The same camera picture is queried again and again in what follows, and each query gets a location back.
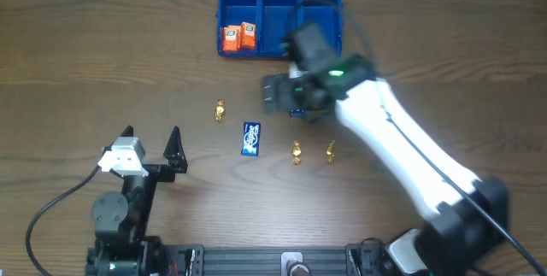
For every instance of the mounting rail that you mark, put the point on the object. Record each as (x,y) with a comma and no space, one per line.
(248,261)

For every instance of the blue tray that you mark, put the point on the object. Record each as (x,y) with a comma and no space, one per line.
(239,2)

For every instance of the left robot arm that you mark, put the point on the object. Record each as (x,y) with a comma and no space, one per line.
(128,212)

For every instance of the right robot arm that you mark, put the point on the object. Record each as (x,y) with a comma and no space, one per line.
(384,130)

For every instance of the orange candy box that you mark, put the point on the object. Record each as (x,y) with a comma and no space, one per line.
(248,36)
(231,39)

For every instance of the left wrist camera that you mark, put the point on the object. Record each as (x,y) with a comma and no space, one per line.
(124,156)

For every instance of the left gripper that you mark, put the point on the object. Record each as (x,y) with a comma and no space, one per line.
(160,172)

